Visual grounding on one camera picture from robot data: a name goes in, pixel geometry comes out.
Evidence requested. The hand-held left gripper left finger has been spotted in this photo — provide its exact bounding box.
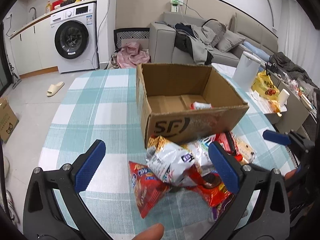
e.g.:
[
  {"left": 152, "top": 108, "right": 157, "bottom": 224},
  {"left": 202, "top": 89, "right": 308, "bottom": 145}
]
[{"left": 23, "top": 139, "right": 118, "bottom": 240}]

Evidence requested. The white tray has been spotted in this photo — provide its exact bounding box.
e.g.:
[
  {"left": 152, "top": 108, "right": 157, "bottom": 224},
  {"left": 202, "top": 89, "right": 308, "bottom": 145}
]
[{"left": 246, "top": 90, "right": 288, "bottom": 117}]

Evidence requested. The person's left hand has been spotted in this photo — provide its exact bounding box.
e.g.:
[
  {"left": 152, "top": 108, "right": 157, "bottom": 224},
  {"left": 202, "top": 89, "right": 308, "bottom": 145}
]
[{"left": 130, "top": 224, "right": 165, "bottom": 240}]

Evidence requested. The orange snack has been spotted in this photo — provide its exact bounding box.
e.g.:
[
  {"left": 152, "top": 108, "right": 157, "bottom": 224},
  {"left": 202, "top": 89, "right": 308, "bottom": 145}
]
[{"left": 269, "top": 100, "right": 282, "bottom": 113}]

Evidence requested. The beige slipper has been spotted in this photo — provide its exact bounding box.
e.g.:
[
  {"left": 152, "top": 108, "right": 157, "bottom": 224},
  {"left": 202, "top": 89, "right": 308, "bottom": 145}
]
[{"left": 46, "top": 81, "right": 65, "bottom": 97}]

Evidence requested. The brown cardboard box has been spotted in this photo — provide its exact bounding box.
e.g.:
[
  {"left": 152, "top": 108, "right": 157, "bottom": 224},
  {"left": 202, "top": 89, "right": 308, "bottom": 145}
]
[{"left": 136, "top": 63, "right": 250, "bottom": 149}]

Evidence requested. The white red snack packet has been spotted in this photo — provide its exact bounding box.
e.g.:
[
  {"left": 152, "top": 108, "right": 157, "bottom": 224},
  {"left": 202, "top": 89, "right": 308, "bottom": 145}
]
[{"left": 190, "top": 102, "right": 212, "bottom": 110}]

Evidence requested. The beige snack packet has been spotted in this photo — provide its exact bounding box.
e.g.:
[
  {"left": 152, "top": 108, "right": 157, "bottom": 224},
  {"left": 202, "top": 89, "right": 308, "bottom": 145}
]
[{"left": 234, "top": 136, "right": 257, "bottom": 164}]

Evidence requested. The grey floor mop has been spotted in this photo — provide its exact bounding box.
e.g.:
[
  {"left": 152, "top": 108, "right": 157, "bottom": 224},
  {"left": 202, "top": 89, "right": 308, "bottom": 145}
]
[{"left": 7, "top": 62, "right": 22, "bottom": 89}]

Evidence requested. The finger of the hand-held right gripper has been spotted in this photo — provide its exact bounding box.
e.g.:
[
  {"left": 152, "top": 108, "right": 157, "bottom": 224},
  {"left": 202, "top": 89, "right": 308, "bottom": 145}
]
[{"left": 262, "top": 129, "right": 292, "bottom": 146}]

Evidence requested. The pink cloth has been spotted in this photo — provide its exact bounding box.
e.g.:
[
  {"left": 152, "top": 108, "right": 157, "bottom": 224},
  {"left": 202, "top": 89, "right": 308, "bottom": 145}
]
[{"left": 117, "top": 42, "right": 150, "bottom": 68}]

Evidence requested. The printed cardboard carton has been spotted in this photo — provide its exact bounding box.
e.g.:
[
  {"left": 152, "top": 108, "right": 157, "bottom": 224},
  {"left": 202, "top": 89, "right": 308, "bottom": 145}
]
[{"left": 0, "top": 96, "right": 20, "bottom": 143}]

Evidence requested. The red biscuit bag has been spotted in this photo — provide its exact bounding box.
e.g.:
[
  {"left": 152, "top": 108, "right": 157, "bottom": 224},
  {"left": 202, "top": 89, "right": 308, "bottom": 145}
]
[{"left": 128, "top": 160, "right": 170, "bottom": 219}]

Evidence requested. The person's right hand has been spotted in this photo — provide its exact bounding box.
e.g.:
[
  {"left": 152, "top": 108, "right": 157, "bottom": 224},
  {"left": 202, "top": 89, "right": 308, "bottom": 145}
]
[{"left": 284, "top": 169, "right": 299, "bottom": 199}]

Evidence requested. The white colourful snack packet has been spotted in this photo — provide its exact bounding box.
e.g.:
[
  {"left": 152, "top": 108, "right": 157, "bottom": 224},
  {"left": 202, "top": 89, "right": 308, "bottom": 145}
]
[{"left": 187, "top": 134, "right": 217, "bottom": 160}]

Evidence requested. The white washing machine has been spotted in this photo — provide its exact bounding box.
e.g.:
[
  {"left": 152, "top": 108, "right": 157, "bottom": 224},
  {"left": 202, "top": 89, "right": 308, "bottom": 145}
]
[{"left": 49, "top": 2, "right": 99, "bottom": 74}]

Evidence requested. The white cylindrical appliance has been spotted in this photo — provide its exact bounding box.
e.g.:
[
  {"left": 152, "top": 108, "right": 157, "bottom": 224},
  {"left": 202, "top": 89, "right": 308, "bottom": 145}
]
[{"left": 233, "top": 51, "right": 262, "bottom": 92}]

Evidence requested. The purple snack packet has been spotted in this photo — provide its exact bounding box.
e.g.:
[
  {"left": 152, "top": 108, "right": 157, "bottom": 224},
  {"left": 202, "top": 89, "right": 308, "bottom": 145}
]
[{"left": 211, "top": 195, "right": 235, "bottom": 222}]

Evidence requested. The grey sofa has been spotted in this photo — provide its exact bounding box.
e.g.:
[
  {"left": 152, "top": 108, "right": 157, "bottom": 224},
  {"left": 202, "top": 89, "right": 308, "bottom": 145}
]
[{"left": 149, "top": 11, "right": 279, "bottom": 67}]

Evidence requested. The yellow plastic bag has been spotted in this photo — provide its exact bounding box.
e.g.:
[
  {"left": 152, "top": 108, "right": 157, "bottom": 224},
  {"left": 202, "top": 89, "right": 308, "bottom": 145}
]
[{"left": 252, "top": 70, "right": 280, "bottom": 100}]

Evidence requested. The teal checked tablecloth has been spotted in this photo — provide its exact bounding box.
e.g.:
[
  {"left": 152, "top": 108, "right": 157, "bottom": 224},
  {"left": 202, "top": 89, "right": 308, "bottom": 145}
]
[{"left": 37, "top": 64, "right": 297, "bottom": 240}]

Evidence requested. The grey jacket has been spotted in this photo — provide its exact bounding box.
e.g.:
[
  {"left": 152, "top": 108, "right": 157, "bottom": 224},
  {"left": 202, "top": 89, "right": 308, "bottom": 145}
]
[{"left": 191, "top": 24, "right": 227, "bottom": 65}]

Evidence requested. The dark clothing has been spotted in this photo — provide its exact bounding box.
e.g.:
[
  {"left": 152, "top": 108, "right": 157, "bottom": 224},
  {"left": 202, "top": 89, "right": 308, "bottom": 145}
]
[{"left": 174, "top": 23, "right": 198, "bottom": 58}]

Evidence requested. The white sneaker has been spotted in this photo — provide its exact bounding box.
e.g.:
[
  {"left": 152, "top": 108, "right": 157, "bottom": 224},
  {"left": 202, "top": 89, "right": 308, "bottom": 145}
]
[{"left": 0, "top": 189, "right": 20, "bottom": 227}]

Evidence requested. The red chocolate cookie bag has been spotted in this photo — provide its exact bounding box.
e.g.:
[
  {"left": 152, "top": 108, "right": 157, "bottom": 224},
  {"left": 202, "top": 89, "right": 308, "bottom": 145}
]
[{"left": 185, "top": 165, "right": 235, "bottom": 208}]

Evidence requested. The white noodle snack bag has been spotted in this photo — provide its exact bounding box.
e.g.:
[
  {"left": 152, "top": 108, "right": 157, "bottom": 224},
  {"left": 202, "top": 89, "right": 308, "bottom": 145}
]
[{"left": 146, "top": 135, "right": 200, "bottom": 187}]

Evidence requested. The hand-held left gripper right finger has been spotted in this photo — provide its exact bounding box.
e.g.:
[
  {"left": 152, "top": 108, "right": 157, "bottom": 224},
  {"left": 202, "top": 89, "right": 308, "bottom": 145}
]
[{"left": 200, "top": 141, "right": 292, "bottom": 240}]

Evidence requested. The grey side table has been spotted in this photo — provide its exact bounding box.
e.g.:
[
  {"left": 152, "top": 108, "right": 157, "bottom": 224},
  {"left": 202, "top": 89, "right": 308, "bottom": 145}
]
[{"left": 260, "top": 72, "right": 318, "bottom": 133}]

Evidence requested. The white cable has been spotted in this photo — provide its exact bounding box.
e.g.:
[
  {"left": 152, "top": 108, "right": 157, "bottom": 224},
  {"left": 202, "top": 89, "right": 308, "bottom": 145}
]
[{"left": 85, "top": 0, "right": 118, "bottom": 70}]

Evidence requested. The grey cushion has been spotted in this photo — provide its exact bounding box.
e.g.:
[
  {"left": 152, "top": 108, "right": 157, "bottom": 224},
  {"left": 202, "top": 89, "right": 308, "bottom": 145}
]
[
  {"left": 216, "top": 29, "right": 246, "bottom": 53},
  {"left": 202, "top": 19, "right": 227, "bottom": 47}
]

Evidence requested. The dark green jacket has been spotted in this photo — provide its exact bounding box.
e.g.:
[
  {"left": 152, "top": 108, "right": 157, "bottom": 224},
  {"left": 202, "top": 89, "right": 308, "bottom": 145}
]
[{"left": 270, "top": 52, "right": 319, "bottom": 88}]

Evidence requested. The light blue pillow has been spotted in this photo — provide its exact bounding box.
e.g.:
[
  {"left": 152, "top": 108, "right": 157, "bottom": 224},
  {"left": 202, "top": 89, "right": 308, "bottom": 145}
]
[{"left": 243, "top": 41, "right": 272, "bottom": 61}]

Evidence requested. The white paper cup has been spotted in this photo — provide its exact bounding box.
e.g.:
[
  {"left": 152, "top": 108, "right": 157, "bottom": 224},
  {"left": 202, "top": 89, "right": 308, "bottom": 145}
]
[{"left": 278, "top": 89, "right": 290, "bottom": 107}]

